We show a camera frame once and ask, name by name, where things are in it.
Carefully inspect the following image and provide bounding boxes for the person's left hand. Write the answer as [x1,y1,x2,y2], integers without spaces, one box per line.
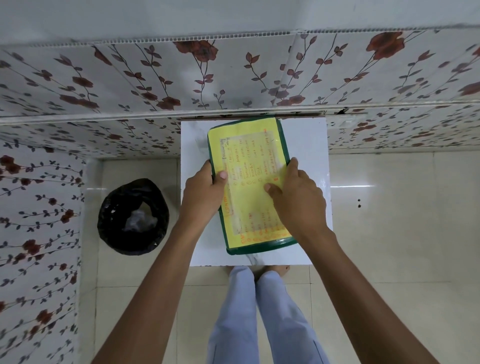
[178,160,229,230]

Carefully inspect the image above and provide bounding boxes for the person's right hand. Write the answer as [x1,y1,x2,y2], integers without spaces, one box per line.
[264,157,335,244]

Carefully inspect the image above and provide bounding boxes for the green box with yellow label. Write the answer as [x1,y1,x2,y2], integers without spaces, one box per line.
[207,117,299,256]

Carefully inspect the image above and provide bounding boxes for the person's right forearm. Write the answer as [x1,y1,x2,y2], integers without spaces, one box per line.
[298,229,440,364]

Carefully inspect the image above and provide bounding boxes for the person's left forearm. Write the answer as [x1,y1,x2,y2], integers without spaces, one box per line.
[91,219,203,364]

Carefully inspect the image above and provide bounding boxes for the crumpled white paper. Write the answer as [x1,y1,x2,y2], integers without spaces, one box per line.
[124,209,158,234]

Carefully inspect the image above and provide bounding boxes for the black bin with bag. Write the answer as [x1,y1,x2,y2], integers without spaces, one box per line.
[97,178,170,256]

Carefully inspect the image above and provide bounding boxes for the person's light blue trousers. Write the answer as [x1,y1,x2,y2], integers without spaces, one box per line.
[206,266,331,364]

